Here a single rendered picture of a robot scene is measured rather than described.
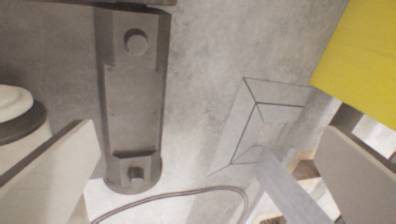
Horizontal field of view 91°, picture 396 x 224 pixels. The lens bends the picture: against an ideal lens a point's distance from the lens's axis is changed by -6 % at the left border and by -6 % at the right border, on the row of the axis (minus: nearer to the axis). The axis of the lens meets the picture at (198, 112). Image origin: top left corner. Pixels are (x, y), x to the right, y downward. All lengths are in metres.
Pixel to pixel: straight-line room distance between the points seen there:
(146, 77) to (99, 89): 0.11
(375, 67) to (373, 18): 0.18
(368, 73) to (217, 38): 0.55
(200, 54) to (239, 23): 0.16
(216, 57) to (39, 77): 0.50
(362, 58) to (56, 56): 0.94
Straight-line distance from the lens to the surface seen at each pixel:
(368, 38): 0.96
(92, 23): 0.47
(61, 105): 0.54
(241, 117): 0.89
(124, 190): 0.69
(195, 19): 0.68
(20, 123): 0.40
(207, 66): 0.73
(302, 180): 1.65
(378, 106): 0.90
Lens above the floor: 0.63
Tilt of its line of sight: 53 degrees down
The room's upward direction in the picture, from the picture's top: 147 degrees clockwise
